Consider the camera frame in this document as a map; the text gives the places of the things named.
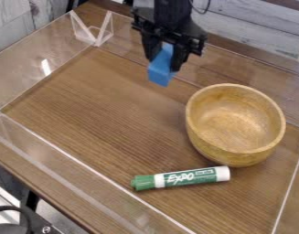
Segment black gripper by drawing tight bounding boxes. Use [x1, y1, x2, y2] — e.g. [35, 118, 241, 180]
[131, 6, 207, 72]

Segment blue rectangular block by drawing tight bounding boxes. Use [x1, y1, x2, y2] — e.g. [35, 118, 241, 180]
[148, 43, 175, 87]

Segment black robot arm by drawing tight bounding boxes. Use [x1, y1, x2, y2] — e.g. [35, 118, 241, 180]
[131, 0, 207, 72]

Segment brown wooden bowl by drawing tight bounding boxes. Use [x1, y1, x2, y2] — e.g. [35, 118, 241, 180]
[186, 83, 286, 167]

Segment green Expo marker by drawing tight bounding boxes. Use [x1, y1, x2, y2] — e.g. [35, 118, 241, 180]
[131, 165, 231, 191]

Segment clear acrylic tray walls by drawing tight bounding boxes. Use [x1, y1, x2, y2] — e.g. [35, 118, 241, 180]
[0, 8, 299, 234]

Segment black equipment bottom left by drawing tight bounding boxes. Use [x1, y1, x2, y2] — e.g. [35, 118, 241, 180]
[0, 206, 64, 234]

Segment black cable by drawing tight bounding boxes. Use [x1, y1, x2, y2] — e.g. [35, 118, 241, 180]
[189, 0, 213, 16]

